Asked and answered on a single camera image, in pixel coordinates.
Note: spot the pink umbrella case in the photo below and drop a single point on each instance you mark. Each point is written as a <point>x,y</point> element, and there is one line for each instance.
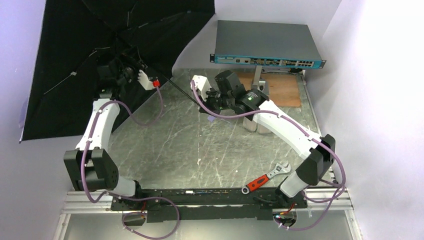
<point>256,124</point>

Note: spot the red handled adjustable wrench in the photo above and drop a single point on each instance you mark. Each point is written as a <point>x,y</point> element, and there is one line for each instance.
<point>280,168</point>

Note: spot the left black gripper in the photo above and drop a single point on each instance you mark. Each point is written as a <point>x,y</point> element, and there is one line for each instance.
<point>131,71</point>

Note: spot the network switch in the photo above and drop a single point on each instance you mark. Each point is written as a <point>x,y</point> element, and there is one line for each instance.
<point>265,44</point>

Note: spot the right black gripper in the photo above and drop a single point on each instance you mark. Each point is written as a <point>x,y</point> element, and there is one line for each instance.
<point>212,100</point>

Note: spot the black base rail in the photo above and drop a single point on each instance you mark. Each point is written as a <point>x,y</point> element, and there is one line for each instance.
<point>208,204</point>

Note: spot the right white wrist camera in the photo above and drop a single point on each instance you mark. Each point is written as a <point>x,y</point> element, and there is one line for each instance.
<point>202,86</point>

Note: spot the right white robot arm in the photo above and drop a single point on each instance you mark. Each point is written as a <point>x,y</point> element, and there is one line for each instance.
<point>317,152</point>

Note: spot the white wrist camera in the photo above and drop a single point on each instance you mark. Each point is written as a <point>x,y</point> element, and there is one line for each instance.
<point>148,83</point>
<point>202,86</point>

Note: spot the black yellow tool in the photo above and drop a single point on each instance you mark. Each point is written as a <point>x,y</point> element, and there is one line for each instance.
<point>295,70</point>

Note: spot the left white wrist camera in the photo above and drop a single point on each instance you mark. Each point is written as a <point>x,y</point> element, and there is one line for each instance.
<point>148,83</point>

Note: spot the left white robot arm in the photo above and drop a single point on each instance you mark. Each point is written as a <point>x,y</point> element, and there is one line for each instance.
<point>89,165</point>

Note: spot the lilac umbrella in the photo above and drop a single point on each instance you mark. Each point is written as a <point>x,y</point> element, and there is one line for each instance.
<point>76,32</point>

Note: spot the wooden base board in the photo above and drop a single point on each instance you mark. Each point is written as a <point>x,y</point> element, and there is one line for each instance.
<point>282,89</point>

